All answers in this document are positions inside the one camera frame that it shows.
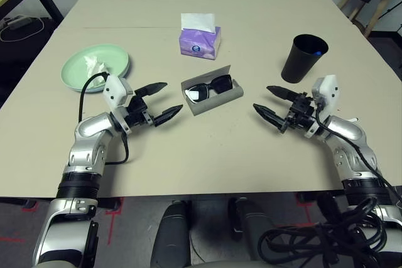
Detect purple tissue pack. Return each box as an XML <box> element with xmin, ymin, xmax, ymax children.
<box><xmin>178</xmin><ymin>13</ymin><xmax>222</xmax><ymax>61</ymax></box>

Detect grey glasses case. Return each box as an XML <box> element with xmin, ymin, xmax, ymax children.
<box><xmin>180</xmin><ymin>65</ymin><xmax>245</xmax><ymax>117</ymax></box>

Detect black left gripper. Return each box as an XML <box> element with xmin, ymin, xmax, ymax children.
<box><xmin>123</xmin><ymin>82</ymin><xmax>184</xmax><ymax>128</ymax></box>

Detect white tissue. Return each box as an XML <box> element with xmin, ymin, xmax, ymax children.
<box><xmin>83</xmin><ymin>55</ymin><xmax>111</xmax><ymax>88</ymax></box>

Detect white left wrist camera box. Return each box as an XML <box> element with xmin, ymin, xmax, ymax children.
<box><xmin>102</xmin><ymin>75</ymin><xmax>134</xmax><ymax>110</ymax></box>

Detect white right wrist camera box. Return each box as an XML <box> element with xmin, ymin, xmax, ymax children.
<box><xmin>310</xmin><ymin>74</ymin><xmax>340</xmax><ymax>115</ymax></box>

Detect wooden stool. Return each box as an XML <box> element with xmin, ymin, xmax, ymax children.
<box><xmin>337</xmin><ymin>0</ymin><xmax>390</xmax><ymax>38</ymax></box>

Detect grey left robot leg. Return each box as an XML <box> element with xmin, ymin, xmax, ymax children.
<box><xmin>149</xmin><ymin>200</ymin><xmax>193</xmax><ymax>268</ymax></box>

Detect grey robot leg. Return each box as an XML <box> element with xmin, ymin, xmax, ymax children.
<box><xmin>229</xmin><ymin>197</ymin><xmax>280</xmax><ymax>262</ymax></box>
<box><xmin>149</xmin><ymin>200</ymin><xmax>193</xmax><ymax>268</ymax></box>

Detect grey robot waist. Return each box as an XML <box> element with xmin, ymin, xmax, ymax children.
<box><xmin>185</xmin><ymin>260</ymin><xmax>261</xmax><ymax>268</ymax></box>

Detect light blue plate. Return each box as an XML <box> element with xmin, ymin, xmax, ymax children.
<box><xmin>72</xmin><ymin>57</ymin><xmax>131</xmax><ymax>94</ymax></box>

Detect grey power adapter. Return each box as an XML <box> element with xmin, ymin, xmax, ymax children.
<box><xmin>6</xmin><ymin>16</ymin><xmax>32</xmax><ymax>29</ymax></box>

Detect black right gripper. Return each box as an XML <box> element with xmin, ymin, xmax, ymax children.
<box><xmin>253</xmin><ymin>85</ymin><xmax>318</xmax><ymax>134</ymax></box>

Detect black sunglasses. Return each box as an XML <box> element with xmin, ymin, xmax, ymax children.
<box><xmin>184</xmin><ymin>74</ymin><xmax>234</xmax><ymax>104</ymax></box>

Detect light green plate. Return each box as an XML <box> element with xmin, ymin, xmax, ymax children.
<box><xmin>60</xmin><ymin>44</ymin><xmax>130</xmax><ymax>92</ymax></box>

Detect thin white cable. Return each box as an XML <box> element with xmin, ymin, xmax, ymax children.
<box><xmin>0</xmin><ymin>15</ymin><xmax>45</xmax><ymax>43</ymax></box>

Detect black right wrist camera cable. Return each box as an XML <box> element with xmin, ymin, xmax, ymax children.
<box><xmin>315</xmin><ymin>101</ymin><xmax>402</xmax><ymax>206</ymax></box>

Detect black bag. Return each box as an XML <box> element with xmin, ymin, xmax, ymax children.
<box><xmin>0</xmin><ymin>15</ymin><xmax>59</xmax><ymax>99</ymax></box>

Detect black tripod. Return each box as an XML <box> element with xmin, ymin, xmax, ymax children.
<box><xmin>378</xmin><ymin>0</ymin><xmax>402</xmax><ymax>68</ymax></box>

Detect grey right robot leg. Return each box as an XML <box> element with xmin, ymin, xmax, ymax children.
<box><xmin>229</xmin><ymin>197</ymin><xmax>280</xmax><ymax>262</ymax></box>

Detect black plastic cup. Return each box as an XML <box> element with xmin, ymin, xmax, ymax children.
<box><xmin>280</xmin><ymin>33</ymin><xmax>329</xmax><ymax>83</ymax></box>

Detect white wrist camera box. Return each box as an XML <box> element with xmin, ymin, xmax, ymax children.
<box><xmin>102</xmin><ymin>75</ymin><xmax>134</xmax><ymax>110</ymax></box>
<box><xmin>310</xmin><ymin>74</ymin><xmax>340</xmax><ymax>115</ymax></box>

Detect black cable bundle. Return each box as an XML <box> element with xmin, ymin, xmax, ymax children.
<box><xmin>257</xmin><ymin>192</ymin><xmax>402</xmax><ymax>268</ymax></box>

